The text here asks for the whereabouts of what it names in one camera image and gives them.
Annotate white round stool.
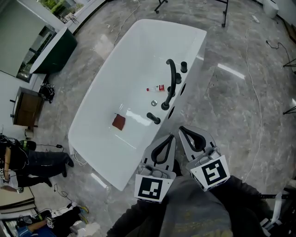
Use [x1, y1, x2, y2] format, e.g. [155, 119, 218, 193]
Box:
[263, 0, 280, 19]

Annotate person's left forearm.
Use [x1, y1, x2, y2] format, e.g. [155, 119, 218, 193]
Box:
[106, 198, 167, 237]

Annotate dark green bathtub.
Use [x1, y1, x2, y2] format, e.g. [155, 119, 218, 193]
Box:
[30, 26, 78, 75]

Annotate person's right forearm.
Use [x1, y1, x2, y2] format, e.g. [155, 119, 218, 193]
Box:
[210, 175, 274, 233]

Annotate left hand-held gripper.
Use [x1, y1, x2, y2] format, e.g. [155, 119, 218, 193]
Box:
[134, 134, 177, 205]

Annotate brown wooden cabinet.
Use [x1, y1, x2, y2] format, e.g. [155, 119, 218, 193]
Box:
[13, 86, 45, 128]

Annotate black tripod leg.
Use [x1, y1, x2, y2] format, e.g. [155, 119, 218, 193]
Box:
[283, 57, 296, 75]
[283, 98, 296, 116]

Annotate clear plastic bottle red label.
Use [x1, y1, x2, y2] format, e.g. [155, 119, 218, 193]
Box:
[146, 84, 166, 93]

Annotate white strap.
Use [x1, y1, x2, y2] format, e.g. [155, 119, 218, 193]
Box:
[260, 191, 285, 232]

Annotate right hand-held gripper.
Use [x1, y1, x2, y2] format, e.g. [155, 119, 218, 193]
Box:
[179, 125, 231, 193]

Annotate person's grey shirt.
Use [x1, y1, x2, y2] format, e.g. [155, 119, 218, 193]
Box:
[159, 175, 234, 237]

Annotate white bathtub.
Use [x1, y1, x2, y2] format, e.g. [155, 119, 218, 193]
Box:
[68, 19, 207, 191]

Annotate long white floor cable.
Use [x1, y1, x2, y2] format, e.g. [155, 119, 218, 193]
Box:
[244, 27, 265, 184]

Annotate black power adapter with cable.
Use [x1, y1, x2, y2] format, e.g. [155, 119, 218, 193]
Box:
[36, 143, 65, 153]

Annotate beige table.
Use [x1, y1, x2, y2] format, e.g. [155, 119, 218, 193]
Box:
[0, 186, 36, 209]

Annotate black rolling rack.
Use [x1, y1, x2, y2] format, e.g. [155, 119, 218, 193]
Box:
[153, 0, 230, 28]

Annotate black floor cable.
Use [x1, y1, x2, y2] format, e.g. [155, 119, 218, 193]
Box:
[265, 40, 292, 68]

